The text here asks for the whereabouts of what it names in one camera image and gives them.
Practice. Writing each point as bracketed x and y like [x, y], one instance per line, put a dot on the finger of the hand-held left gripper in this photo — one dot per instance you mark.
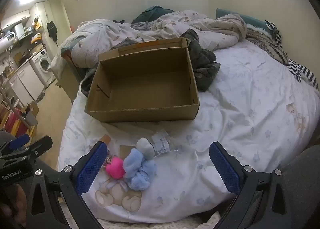
[18, 141]
[41, 144]

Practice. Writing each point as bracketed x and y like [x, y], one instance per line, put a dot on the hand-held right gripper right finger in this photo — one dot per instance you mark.
[223, 169]

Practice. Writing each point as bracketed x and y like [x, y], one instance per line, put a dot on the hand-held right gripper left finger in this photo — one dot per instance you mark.
[91, 169]

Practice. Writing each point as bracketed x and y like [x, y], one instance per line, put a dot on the pale frilly scrunchie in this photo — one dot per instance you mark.
[109, 159]

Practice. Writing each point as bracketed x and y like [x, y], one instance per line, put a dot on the pink rubber duck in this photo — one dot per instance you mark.
[115, 167]

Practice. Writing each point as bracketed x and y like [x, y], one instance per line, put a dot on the light blue plush sock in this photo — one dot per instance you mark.
[140, 169]

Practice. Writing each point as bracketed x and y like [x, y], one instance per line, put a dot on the pale grey plush toy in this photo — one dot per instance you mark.
[145, 146]

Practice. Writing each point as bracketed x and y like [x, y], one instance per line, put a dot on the clear plastic bag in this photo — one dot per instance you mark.
[162, 144]

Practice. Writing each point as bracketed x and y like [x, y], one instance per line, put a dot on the brown cardboard box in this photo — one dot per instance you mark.
[150, 81]

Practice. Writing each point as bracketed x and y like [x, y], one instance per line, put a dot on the person's left hand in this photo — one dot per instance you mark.
[11, 204]

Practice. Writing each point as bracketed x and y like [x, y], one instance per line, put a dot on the pink red storage box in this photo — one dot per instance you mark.
[12, 119]

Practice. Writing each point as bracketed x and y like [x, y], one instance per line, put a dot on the grey bin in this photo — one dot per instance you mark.
[31, 119]

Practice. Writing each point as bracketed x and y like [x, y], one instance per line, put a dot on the small cardboard floor box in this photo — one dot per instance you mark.
[32, 108]

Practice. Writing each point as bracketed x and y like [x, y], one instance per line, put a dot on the small cardboard square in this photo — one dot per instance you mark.
[125, 150]

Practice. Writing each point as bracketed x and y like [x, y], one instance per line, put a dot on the white kitchen cabinet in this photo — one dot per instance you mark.
[25, 81]

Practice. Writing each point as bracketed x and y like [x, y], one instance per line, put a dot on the person's grey trouser leg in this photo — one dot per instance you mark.
[300, 169]

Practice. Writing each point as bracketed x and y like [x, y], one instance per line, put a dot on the white washing machine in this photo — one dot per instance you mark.
[43, 65]

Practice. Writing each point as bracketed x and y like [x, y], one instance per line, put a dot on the white rounded appliance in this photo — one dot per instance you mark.
[7, 38]

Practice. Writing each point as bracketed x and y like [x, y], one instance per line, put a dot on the orange yellow bag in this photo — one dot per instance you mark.
[37, 37]

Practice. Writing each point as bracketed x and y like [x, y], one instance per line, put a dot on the white box appliance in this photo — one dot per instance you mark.
[18, 30]

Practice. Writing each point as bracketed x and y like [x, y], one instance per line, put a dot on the black hanging garment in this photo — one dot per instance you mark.
[52, 30]

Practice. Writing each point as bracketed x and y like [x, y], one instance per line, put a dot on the black white striped cloth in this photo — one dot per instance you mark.
[300, 71]

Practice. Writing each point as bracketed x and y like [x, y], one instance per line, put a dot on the crumpled white printed duvet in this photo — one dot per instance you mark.
[105, 31]

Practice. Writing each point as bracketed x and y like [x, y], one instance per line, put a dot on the teal pillow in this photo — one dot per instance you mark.
[252, 21]

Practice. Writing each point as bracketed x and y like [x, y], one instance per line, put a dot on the dark teal cloth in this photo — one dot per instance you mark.
[152, 11]

